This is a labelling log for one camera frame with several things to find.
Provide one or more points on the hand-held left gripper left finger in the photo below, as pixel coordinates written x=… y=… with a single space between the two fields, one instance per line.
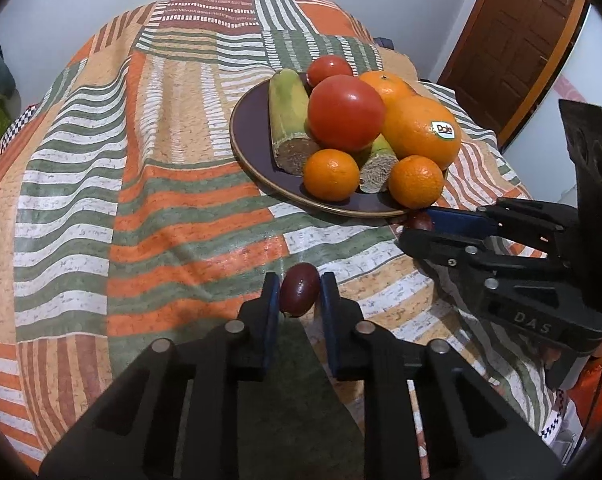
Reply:
x=271 y=310

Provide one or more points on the checkered blanket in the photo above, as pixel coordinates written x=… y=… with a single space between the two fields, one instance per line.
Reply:
x=18 y=127

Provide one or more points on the small tangerine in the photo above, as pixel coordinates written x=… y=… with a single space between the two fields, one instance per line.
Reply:
x=331 y=174
x=416 y=181

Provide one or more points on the blue backpack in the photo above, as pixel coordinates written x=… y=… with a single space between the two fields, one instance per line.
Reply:
x=382 y=43

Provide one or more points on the green sugarcane piece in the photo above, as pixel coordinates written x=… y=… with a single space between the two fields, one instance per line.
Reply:
x=288 y=110
x=378 y=162

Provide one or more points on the brown wooden door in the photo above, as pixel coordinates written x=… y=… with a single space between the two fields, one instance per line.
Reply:
x=521 y=25

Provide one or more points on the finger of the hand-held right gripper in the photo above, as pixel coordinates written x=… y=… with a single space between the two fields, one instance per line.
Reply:
x=441 y=252
x=456 y=220

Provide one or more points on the striped patchwork cloth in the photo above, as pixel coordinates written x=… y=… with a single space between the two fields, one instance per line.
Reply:
x=156 y=160

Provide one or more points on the dark purple plate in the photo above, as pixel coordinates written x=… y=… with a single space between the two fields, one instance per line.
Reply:
x=251 y=130

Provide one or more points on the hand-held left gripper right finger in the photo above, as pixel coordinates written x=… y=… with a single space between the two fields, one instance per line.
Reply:
x=328 y=320

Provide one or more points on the white heart-print wardrobe door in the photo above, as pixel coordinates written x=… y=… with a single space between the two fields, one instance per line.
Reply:
x=581 y=60

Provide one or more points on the person's orange clothing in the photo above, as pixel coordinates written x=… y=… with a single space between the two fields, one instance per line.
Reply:
x=593 y=385

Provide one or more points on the dark red grape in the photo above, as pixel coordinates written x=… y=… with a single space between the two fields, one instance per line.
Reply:
x=421 y=221
x=299 y=290

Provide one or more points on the red tomato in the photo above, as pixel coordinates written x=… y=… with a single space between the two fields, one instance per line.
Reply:
x=346 y=112
x=329 y=67

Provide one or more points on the orange with sticker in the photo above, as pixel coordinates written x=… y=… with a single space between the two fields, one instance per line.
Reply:
x=416 y=130
x=387 y=86

